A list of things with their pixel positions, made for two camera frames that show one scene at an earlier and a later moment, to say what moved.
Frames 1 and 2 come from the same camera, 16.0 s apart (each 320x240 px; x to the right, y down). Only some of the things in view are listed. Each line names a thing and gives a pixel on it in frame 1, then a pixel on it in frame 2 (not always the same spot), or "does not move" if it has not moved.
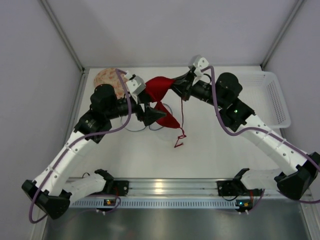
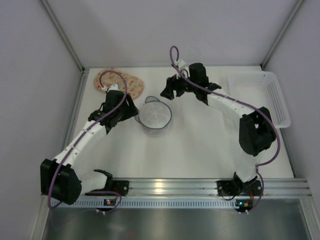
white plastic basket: x=261 y=92 does not move
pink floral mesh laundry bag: x=110 y=76 does not move
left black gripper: x=142 y=107 → x=125 y=111
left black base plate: x=116 y=187 does not move
